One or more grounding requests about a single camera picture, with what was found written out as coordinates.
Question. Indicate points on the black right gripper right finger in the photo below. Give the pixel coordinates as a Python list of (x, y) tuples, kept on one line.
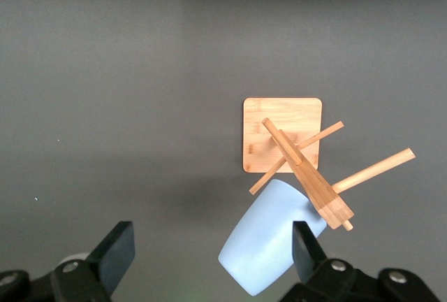
[(314, 263)]

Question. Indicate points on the light blue cup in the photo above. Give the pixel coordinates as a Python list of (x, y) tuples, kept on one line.
[(258, 232)]

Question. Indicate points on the wooden mug tree rack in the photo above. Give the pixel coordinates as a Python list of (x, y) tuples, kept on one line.
[(279, 116)]

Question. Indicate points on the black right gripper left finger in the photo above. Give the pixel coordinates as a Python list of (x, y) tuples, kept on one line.
[(104, 256)]

